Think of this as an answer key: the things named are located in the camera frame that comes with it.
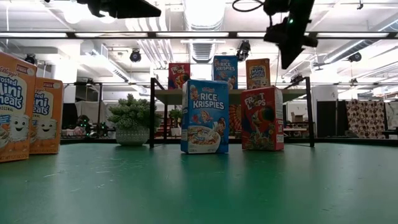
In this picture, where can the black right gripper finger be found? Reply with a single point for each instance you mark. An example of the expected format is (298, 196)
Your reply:
(285, 54)
(297, 53)

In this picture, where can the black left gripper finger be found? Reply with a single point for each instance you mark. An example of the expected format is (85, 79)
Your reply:
(140, 4)
(140, 13)

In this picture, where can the blue Rice Krispies cereal box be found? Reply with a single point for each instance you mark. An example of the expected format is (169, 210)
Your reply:
(205, 118)
(225, 67)

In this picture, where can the red Froot Loops cereal box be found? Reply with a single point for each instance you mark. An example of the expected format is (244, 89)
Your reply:
(178, 76)
(262, 121)

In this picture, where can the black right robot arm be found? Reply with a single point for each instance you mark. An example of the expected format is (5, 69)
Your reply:
(298, 6)

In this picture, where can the black ceiling spotlight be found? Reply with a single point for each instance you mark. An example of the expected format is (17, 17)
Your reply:
(30, 58)
(354, 57)
(243, 49)
(135, 56)

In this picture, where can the cardboard box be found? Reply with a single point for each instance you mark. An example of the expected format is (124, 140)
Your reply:
(298, 118)

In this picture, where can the orange patterned tapestry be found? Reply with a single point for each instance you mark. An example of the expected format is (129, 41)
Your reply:
(234, 119)

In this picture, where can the brown patterned curtain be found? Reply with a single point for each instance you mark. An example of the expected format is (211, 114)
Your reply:
(365, 118)

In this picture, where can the white cloth cover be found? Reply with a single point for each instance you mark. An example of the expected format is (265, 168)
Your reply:
(90, 110)

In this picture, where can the green potted plant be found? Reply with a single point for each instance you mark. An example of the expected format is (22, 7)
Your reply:
(132, 118)

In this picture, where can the small plant in white pot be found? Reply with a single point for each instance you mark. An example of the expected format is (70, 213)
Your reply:
(176, 114)

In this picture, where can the person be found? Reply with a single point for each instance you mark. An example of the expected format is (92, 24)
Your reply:
(82, 120)

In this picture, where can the background robot with green lights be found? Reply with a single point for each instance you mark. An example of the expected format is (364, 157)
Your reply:
(102, 128)

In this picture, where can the green table mat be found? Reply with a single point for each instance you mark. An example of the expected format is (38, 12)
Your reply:
(199, 193)

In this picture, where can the white ceiling air duct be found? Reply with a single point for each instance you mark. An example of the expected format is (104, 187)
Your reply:
(203, 18)

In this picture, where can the wooden shelf with black frame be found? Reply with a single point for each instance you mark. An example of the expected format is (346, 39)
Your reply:
(171, 97)

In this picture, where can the black table frame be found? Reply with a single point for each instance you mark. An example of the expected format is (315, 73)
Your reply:
(342, 142)

